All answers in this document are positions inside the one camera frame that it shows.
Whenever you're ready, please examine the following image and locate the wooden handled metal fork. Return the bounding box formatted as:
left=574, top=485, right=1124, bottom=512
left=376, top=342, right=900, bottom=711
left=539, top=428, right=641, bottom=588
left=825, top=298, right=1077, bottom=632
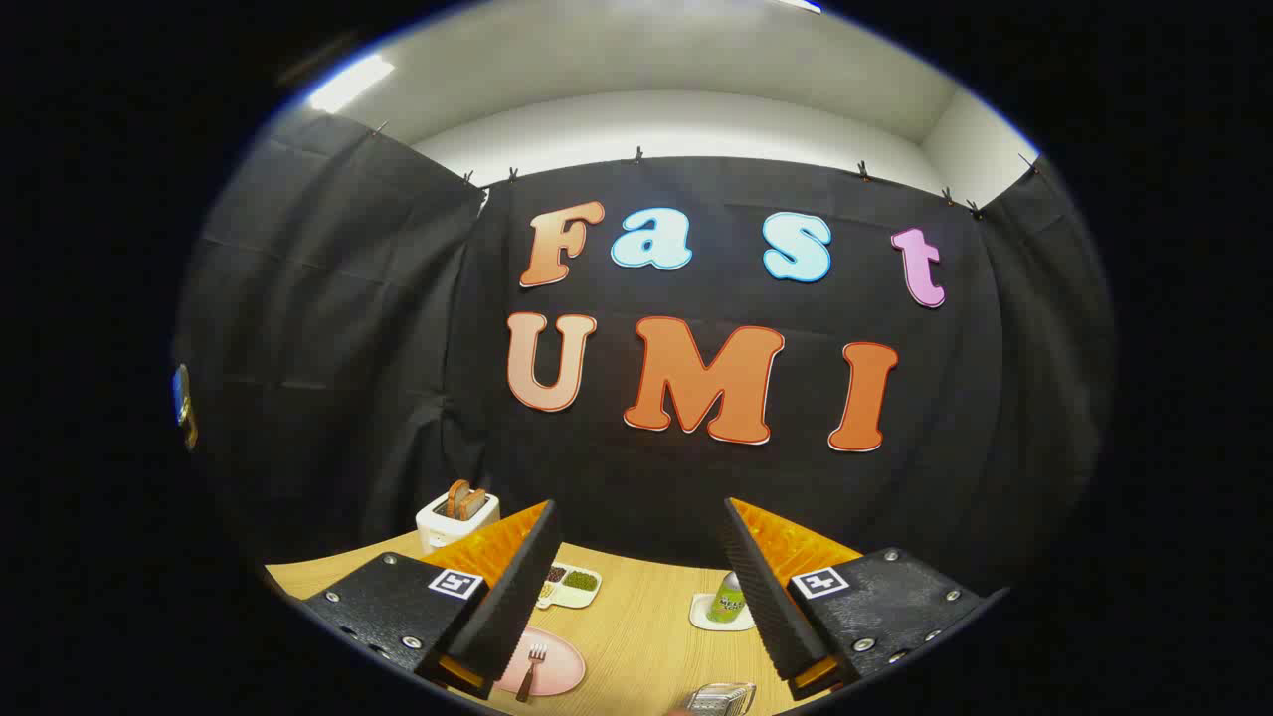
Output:
left=515, top=643, right=548, bottom=704

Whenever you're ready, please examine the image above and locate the white divided dish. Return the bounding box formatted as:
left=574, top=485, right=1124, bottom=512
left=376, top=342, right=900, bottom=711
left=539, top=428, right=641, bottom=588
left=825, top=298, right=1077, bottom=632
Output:
left=535, top=563, right=603, bottom=610

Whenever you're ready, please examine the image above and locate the round pink plate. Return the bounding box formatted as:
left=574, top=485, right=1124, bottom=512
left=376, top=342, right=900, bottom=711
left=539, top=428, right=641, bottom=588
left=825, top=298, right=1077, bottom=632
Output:
left=494, top=625, right=587, bottom=697

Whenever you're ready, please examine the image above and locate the green soda bottle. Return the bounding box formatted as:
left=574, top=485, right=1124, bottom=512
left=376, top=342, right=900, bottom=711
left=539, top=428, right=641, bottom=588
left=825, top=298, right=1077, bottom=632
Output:
left=707, top=571, right=747, bottom=625

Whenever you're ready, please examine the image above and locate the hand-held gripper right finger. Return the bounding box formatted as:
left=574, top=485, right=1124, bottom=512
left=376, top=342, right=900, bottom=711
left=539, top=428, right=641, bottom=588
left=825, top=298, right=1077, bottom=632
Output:
left=723, top=497, right=1010, bottom=702

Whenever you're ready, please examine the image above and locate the white square coaster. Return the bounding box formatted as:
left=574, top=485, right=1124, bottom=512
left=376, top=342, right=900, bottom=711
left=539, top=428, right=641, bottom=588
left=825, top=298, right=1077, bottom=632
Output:
left=689, top=593, right=757, bottom=632

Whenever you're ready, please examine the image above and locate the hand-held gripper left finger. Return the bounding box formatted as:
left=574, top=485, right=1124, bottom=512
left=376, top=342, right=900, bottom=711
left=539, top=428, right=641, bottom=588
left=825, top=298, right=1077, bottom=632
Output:
left=298, top=499, right=563, bottom=700

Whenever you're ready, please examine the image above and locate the ceiling light panel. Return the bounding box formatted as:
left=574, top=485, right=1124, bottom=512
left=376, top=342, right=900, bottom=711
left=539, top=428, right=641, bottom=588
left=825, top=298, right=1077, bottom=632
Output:
left=306, top=53, right=396, bottom=113

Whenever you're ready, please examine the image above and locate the metal wire cutlery rack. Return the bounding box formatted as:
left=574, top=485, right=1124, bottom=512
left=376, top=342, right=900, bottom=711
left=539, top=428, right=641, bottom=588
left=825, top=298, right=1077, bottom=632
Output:
left=676, top=682, right=757, bottom=716

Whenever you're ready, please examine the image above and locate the cream white toaster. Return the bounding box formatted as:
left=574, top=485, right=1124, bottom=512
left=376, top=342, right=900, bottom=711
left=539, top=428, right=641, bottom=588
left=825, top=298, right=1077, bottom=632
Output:
left=416, top=487, right=501, bottom=555

